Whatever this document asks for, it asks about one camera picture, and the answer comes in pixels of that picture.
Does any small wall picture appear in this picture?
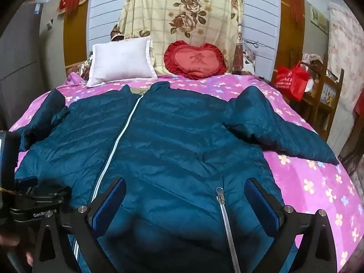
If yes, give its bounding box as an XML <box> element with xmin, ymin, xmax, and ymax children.
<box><xmin>309</xmin><ymin>6</ymin><xmax>327</xmax><ymax>32</ymax></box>

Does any red shopping bag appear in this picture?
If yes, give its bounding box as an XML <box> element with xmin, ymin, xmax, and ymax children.
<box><xmin>273</xmin><ymin>62</ymin><xmax>310</xmax><ymax>102</ymax></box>

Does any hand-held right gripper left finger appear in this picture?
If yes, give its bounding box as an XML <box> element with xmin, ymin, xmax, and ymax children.
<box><xmin>31</xmin><ymin>178</ymin><xmax>127</xmax><ymax>273</ymax></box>

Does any teal puffer jacket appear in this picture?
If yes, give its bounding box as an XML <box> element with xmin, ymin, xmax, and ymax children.
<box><xmin>14</xmin><ymin>81</ymin><xmax>340</xmax><ymax>273</ymax></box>

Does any pink floral bed sheet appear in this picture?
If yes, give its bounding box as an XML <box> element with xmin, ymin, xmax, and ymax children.
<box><xmin>8</xmin><ymin>72</ymin><xmax>364</xmax><ymax>273</ymax></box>

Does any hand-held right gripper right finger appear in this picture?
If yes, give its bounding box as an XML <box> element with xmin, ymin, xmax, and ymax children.
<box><xmin>245</xmin><ymin>178</ymin><xmax>337</xmax><ymax>273</ymax></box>

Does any white pillow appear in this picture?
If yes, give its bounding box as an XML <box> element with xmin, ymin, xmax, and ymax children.
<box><xmin>86</xmin><ymin>36</ymin><xmax>158</xmax><ymax>88</ymax></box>

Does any yellow floral checked blanket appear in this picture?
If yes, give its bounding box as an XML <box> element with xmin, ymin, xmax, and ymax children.
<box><xmin>118</xmin><ymin>0</ymin><xmax>245</xmax><ymax>76</ymax></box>

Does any red hanging cloth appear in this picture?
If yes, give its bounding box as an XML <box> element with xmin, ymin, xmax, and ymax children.
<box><xmin>353</xmin><ymin>97</ymin><xmax>364</xmax><ymax>120</ymax></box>

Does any wooden shelf rack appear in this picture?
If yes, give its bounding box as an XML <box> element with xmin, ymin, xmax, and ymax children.
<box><xmin>271</xmin><ymin>53</ymin><xmax>344</xmax><ymax>140</ymax></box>

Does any red heart cushion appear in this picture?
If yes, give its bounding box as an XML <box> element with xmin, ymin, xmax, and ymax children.
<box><xmin>164</xmin><ymin>41</ymin><xmax>228</xmax><ymax>80</ymax></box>

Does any person's left hand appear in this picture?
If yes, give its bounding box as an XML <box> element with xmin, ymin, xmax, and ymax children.
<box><xmin>0</xmin><ymin>229</ymin><xmax>35</xmax><ymax>266</ymax></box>

